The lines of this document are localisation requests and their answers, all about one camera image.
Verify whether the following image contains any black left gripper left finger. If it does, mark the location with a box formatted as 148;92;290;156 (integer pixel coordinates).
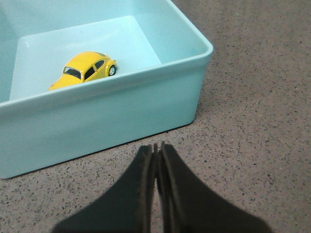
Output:
53;145;157;233

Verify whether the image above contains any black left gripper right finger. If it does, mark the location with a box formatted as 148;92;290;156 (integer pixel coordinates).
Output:
157;143;272;233

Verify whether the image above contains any yellow toy beetle car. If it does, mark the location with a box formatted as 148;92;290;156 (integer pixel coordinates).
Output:
49;51;117;90

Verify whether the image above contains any light blue storage box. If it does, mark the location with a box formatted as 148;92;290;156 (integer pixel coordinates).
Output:
0;0;213;179

